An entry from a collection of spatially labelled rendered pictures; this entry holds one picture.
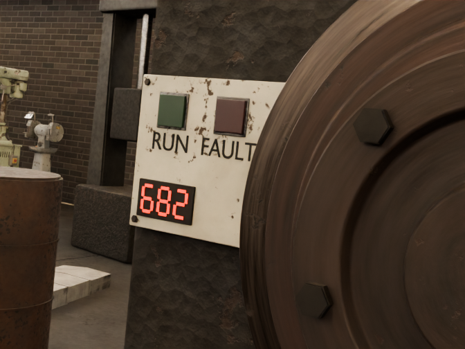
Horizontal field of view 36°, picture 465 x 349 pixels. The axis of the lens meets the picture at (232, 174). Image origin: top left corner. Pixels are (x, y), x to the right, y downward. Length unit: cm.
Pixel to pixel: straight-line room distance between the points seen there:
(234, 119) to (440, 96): 35
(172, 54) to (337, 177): 42
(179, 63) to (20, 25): 948
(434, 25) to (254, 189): 20
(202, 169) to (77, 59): 867
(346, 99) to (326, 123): 2
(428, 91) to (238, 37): 39
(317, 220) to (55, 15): 941
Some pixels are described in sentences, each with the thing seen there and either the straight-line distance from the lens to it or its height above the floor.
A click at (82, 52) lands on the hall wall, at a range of 939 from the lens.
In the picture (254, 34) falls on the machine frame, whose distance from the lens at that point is 80.
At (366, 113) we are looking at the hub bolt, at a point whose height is 121.
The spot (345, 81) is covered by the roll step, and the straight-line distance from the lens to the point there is 55.
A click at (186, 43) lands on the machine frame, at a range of 85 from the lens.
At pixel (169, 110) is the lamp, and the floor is 120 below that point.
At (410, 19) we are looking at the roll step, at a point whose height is 128.
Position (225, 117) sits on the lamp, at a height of 120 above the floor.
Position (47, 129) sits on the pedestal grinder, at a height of 94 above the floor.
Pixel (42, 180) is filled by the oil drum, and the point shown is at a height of 87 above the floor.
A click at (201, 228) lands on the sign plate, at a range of 80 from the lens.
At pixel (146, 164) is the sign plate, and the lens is 85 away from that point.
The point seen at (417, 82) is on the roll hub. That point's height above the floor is 123.
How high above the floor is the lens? 119
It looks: 4 degrees down
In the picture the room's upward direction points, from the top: 6 degrees clockwise
